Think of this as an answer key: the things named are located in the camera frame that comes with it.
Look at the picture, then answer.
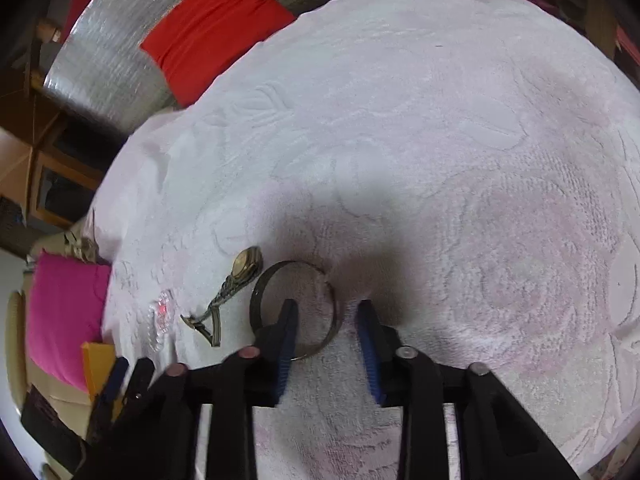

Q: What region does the gold wristwatch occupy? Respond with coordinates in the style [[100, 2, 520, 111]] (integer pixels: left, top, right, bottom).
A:
[[181, 246, 264, 348]]

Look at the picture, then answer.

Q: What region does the silver foil insulation sheet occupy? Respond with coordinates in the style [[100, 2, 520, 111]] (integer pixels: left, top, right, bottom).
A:
[[41, 0, 336, 134]]

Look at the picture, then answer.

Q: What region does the magenta pillow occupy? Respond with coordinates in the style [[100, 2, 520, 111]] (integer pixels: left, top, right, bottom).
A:
[[26, 252, 112, 391]]

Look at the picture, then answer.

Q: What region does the red cushion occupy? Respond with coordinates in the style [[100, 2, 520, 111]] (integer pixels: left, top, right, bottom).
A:
[[141, 0, 296, 107]]

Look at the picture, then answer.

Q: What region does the thin metal bangle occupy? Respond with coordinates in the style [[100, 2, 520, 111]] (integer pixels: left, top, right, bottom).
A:
[[250, 260, 342, 362]]

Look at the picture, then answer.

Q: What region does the wooden cabinet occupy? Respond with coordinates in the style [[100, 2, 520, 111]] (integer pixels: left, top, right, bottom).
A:
[[1, 68, 104, 229]]

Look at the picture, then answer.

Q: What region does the orange cardboard box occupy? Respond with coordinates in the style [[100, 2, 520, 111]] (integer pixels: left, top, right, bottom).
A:
[[81, 342, 120, 403]]

